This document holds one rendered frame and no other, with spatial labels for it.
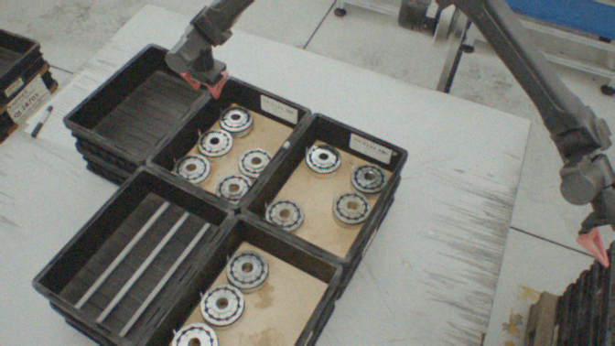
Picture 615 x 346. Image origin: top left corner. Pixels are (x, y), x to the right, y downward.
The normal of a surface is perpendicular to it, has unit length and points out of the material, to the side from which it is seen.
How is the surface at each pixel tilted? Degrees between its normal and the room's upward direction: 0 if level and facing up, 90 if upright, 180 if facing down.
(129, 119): 0
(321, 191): 0
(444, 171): 0
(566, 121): 87
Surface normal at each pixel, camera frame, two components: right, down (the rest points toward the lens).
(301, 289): 0.04, -0.60
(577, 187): -0.69, 0.31
